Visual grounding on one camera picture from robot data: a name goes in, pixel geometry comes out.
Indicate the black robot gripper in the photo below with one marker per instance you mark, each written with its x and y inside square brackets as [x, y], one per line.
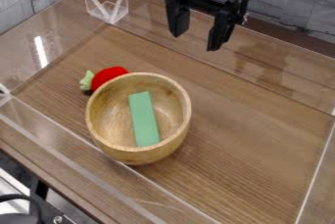
[178, 18]

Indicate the red plush fruit green stem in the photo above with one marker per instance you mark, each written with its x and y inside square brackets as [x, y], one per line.
[94, 80]

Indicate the round wooden bowl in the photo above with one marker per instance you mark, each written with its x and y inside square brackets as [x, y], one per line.
[108, 122]

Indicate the green rectangular block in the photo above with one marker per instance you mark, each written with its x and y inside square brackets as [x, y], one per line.
[143, 119]

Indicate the black metal table leg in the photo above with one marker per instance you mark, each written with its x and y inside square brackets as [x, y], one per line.
[40, 189]

